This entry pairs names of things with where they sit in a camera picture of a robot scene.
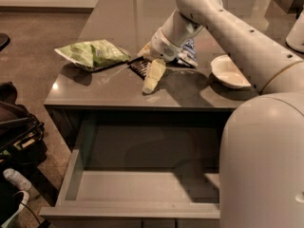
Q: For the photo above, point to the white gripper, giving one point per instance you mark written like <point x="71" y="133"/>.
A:
<point x="163" y="48"/>

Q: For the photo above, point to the black rxbar chocolate bar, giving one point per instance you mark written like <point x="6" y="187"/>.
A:
<point x="139" y="66"/>

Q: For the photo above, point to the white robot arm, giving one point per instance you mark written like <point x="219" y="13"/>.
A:
<point x="261" y="162"/>

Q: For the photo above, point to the open grey top drawer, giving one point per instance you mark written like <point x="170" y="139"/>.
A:
<point x="142" y="170"/>

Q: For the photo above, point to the blue white snack bag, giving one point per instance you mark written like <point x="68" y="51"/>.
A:
<point x="187" y="55"/>

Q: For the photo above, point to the green chip bag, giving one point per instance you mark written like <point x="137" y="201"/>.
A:
<point x="93" y="55"/>

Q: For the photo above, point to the white paper bowl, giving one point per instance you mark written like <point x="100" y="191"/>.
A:
<point x="225" y="70"/>

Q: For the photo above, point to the dark round stool edge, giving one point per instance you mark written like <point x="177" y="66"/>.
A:
<point x="4" y="40"/>

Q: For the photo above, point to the black bag on floor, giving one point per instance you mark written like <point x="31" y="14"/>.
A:
<point x="21" y="133"/>

